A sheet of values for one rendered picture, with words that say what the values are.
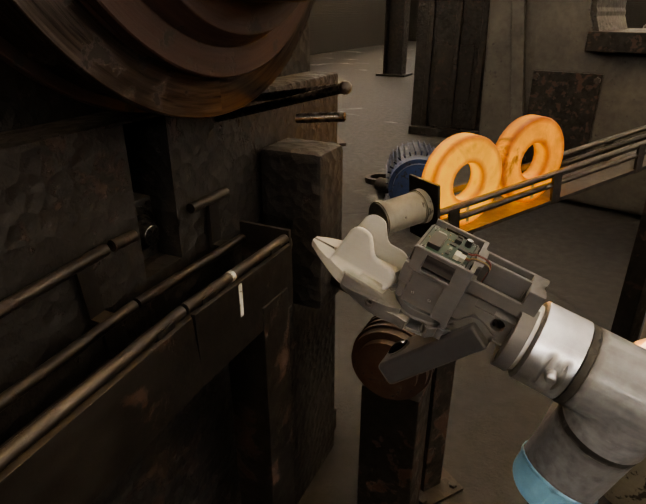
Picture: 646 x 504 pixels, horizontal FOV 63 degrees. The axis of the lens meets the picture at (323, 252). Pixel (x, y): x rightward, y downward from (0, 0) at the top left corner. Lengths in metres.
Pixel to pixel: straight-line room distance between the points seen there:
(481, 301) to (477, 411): 1.05
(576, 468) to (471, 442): 0.90
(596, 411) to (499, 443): 0.96
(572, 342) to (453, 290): 0.10
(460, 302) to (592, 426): 0.15
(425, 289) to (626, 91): 2.63
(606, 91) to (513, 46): 0.53
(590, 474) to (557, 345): 0.13
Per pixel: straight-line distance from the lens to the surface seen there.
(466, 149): 0.90
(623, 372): 0.48
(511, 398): 1.59
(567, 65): 3.09
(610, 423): 0.50
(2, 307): 0.49
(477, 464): 1.38
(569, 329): 0.48
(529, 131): 1.00
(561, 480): 0.55
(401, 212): 0.84
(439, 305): 0.46
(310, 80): 0.88
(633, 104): 3.03
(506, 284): 0.48
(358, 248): 0.48
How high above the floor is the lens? 0.97
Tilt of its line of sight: 25 degrees down
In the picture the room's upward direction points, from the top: straight up
